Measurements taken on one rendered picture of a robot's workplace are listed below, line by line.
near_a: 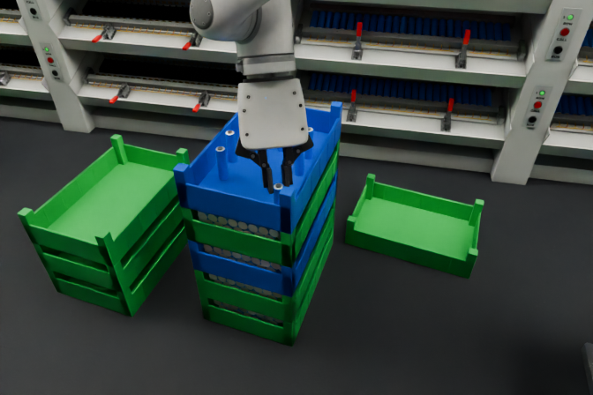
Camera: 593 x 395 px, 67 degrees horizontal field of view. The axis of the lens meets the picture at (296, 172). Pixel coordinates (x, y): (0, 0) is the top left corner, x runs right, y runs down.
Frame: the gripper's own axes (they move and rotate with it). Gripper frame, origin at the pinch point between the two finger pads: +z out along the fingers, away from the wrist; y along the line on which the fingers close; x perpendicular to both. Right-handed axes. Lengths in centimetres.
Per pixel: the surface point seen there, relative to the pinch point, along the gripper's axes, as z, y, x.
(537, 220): 28, 72, 34
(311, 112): -7.5, 10.5, 22.5
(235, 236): 10.3, -7.5, 4.6
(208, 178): 1.7, -11.0, 13.1
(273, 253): 13.3, -1.6, 2.2
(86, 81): -18, -49, 90
